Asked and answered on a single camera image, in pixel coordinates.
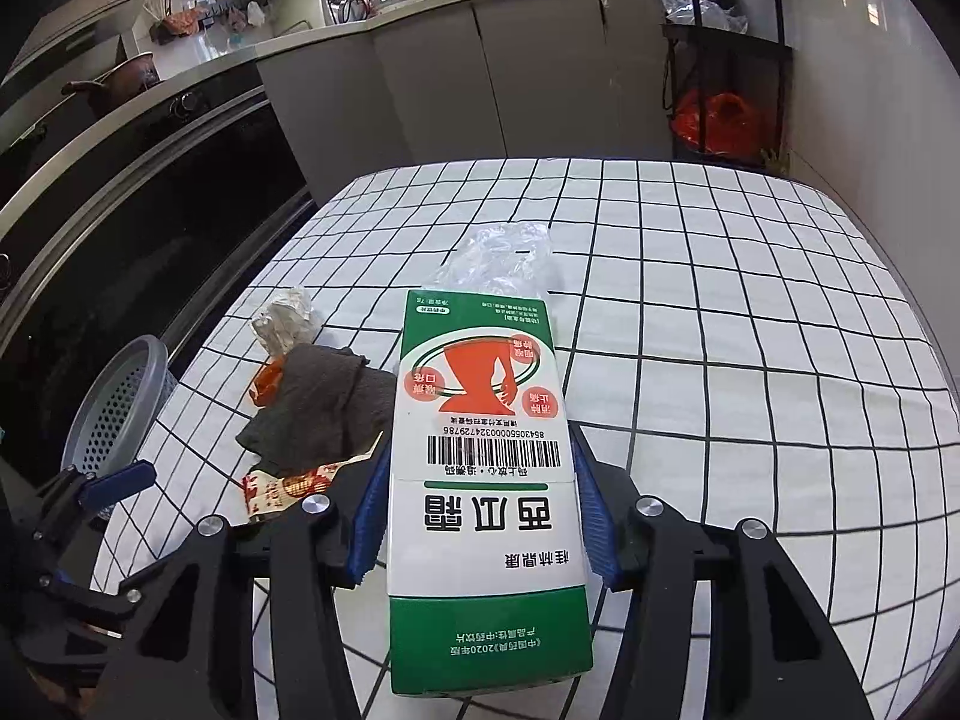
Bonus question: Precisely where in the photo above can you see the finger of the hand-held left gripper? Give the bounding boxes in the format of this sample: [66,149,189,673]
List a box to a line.
[41,568,147,638]
[37,461,157,541]

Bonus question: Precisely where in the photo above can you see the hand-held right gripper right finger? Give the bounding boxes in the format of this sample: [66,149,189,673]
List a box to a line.
[568,420,875,720]

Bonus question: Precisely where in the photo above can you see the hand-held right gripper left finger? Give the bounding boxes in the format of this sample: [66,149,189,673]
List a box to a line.
[94,457,391,720]

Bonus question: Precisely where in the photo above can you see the grey perforated plastic basket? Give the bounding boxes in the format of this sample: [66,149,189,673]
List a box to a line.
[60,335,179,522]

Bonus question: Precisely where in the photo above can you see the green and white carton box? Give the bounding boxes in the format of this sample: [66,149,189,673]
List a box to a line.
[386,289,595,717]

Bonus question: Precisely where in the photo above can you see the red and white snack wrapper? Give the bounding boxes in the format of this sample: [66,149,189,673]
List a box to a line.
[238,431,387,526]

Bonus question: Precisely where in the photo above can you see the dark grey cloth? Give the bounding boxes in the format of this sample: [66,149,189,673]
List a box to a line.
[236,345,398,479]

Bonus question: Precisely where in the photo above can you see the crumpled orange wrapper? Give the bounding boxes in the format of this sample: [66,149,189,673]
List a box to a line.
[247,358,286,407]

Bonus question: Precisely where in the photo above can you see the white black checked tablecloth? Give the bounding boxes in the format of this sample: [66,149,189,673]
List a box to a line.
[90,157,953,720]

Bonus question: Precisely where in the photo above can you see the black built-in oven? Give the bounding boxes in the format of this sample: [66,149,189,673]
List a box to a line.
[0,82,312,466]

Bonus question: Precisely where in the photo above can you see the clear plastic bag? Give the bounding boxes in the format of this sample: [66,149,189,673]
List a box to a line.
[435,219,563,301]

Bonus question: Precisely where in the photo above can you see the brown cooking pot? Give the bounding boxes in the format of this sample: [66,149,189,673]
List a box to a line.
[61,51,162,117]

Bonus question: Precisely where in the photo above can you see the red plastic bag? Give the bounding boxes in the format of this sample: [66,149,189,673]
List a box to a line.
[670,90,766,170]

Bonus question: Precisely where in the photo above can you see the grey kitchen counter cabinets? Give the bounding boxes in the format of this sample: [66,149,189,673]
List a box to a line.
[255,0,680,203]

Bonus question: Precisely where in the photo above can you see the black metal shelf rack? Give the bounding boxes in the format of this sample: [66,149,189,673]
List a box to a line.
[649,0,796,173]

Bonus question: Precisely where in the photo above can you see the crumpled clear bag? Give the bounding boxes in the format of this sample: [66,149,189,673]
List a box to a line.
[658,0,749,35]

